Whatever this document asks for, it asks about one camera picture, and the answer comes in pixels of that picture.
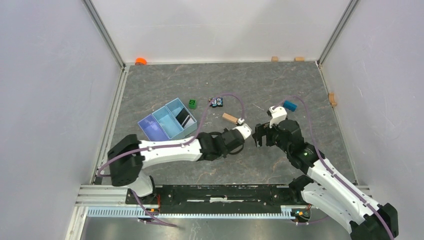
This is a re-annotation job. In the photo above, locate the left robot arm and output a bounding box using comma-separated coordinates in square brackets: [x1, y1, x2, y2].
[107, 125, 252, 204]

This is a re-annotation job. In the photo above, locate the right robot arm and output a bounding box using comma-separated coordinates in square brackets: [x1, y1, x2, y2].
[252, 119, 399, 240]

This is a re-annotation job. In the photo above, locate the blue toy brick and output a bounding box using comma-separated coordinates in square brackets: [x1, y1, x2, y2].
[282, 100, 297, 112]

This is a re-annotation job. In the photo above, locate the small toy car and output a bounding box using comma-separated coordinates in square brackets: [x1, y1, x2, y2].
[209, 97, 223, 108]

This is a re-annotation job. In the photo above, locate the green toy brick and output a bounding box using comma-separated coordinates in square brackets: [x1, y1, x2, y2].
[188, 99, 197, 110]

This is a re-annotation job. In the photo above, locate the curved wooden piece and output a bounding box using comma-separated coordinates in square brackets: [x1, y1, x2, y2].
[328, 92, 338, 108]

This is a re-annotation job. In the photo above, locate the blue three-compartment tray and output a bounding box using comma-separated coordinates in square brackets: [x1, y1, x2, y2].
[137, 97, 198, 142]

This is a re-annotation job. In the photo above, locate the small wooden block right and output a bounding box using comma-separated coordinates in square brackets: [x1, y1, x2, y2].
[294, 56, 305, 62]

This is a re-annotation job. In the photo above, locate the orange round cap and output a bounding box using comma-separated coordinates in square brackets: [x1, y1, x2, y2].
[134, 57, 147, 66]

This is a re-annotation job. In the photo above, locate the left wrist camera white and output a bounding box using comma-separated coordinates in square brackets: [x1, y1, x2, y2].
[232, 118, 252, 140]

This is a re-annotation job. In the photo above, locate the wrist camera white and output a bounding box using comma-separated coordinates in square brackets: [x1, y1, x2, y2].
[232, 118, 252, 140]
[268, 106, 287, 129]

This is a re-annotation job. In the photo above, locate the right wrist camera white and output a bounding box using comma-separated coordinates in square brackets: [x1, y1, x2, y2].
[268, 106, 287, 129]

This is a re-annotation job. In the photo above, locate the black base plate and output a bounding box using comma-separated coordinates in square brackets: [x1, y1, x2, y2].
[125, 184, 312, 214]

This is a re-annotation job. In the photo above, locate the aluminium frame rail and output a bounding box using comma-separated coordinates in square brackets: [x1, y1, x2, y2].
[74, 184, 372, 208]

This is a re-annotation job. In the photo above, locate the light blue cable duct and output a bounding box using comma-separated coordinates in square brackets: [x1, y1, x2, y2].
[87, 206, 295, 220]

